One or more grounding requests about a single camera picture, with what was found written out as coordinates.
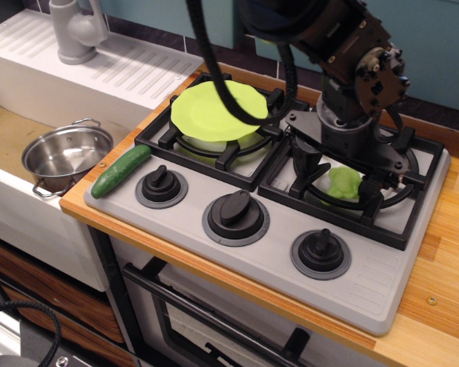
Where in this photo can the black middle stove knob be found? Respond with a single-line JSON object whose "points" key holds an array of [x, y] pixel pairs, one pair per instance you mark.
{"points": [[236, 219]]}

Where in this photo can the black right stove knob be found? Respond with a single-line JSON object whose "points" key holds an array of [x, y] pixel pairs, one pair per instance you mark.
{"points": [[321, 255]]}

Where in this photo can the wooden drawer front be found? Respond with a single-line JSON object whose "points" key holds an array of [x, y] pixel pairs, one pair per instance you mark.
{"points": [[88, 322]]}

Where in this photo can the black oven door handle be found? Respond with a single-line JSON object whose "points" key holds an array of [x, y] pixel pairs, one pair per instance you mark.
{"points": [[147, 278]]}

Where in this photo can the black right burner grate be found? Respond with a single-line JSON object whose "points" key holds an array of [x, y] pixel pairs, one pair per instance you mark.
{"points": [[397, 218]]}

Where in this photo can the white sink unit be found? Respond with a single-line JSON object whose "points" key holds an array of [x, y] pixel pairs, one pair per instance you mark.
{"points": [[119, 87]]}

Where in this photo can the black left burner grate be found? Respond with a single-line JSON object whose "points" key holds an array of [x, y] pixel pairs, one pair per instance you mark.
{"points": [[241, 163]]}

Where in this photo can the stainless steel pot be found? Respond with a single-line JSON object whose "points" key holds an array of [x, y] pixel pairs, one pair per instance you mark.
{"points": [[58, 159]]}

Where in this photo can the lime green plate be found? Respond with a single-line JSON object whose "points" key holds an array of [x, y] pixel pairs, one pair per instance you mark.
{"points": [[198, 112]]}

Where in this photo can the grey stove top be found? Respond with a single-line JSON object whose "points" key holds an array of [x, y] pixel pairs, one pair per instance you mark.
{"points": [[367, 295]]}

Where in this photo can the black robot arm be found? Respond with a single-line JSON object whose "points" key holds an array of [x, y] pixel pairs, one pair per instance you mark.
{"points": [[362, 77]]}

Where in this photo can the black left stove knob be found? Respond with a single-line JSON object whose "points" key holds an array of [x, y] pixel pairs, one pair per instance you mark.
{"points": [[161, 188]]}

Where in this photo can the grey toy faucet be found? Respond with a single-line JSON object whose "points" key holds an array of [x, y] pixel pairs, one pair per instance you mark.
{"points": [[77, 34]]}

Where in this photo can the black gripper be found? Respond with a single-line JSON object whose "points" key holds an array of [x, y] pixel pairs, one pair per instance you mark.
{"points": [[357, 147]]}

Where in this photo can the green toy pickle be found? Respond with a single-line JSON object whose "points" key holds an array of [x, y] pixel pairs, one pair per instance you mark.
{"points": [[120, 170]]}

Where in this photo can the black stove knob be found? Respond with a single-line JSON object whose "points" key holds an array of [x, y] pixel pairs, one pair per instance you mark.
{"points": [[321, 255], [236, 219], [161, 188]]}

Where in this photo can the black burner grate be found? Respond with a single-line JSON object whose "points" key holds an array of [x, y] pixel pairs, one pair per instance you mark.
{"points": [[241, 163], [397, 218]]}

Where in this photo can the green toy cauliflower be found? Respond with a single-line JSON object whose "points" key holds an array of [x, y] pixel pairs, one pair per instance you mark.
{"points": [[344, 183]]}

